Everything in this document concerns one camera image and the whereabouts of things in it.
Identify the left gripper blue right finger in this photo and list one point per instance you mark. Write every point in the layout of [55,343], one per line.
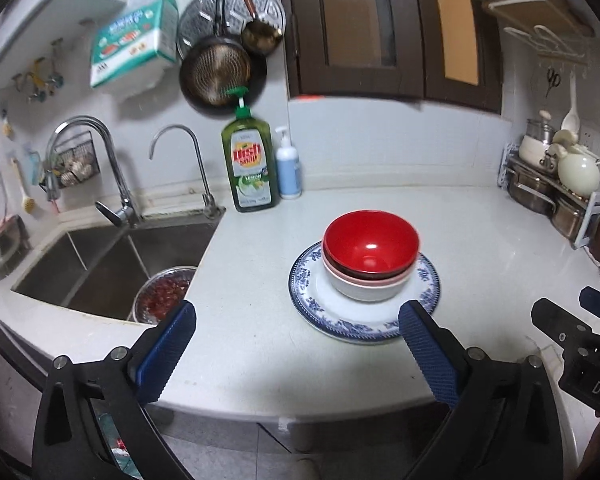
[439,355]

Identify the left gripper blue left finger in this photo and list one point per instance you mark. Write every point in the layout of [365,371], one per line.
[158,350]

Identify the blue floral plate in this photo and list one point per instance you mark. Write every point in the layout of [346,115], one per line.
[348,320]

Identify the pink bowl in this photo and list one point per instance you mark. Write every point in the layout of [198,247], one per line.
[365,278]

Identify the cream white bowl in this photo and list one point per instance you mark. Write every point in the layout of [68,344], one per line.
[367,290]

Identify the red black bowl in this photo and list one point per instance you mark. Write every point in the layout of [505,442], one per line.
[371,242]

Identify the metal bowl with red food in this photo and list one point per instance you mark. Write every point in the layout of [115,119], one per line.
[161,293]

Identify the steel pot lower right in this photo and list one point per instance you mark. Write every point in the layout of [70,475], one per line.
[567,218]

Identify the stainless steel sink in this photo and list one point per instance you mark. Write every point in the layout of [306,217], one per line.
[100,270]

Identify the cream ceramic teapot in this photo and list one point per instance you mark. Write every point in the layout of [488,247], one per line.
[577,168]

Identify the steel pot upper left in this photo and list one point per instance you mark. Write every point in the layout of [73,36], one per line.
[530,191]

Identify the white pot rack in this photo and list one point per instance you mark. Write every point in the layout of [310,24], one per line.
[590,206]

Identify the small chrome filter faucet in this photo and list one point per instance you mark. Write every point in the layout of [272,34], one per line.
[210,207]

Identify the cream pot with steel lid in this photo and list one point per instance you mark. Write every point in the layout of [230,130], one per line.
[536,142]

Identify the white rice spoon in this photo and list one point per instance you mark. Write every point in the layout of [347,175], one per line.
[571,120]

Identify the steel pot left of sink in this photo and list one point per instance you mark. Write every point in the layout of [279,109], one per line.
[14,244]

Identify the dish brush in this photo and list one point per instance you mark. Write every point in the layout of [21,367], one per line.
[27,202]

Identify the blue pump bottle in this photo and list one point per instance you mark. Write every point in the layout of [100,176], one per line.
[287,166]

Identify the green dish soap bottle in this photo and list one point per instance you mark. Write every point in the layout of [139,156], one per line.
[249,159]

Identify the black scissors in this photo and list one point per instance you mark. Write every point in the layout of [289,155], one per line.
[553,80]

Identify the black frying pan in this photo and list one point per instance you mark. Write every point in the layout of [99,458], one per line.
[217,64]

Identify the gas pipe valves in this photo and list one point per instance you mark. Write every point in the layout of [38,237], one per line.
[41,87]

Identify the paper towel pack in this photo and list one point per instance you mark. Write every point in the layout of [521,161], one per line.
[131,54]

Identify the wooden cutting board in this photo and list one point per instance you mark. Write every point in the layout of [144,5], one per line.
[555,15]

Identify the brass ladle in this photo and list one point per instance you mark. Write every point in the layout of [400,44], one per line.
[259,36]

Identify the round steel steamer tray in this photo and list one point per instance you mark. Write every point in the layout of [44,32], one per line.
[196,20]

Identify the wire basket with garlic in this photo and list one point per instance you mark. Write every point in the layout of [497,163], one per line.
[72,161]

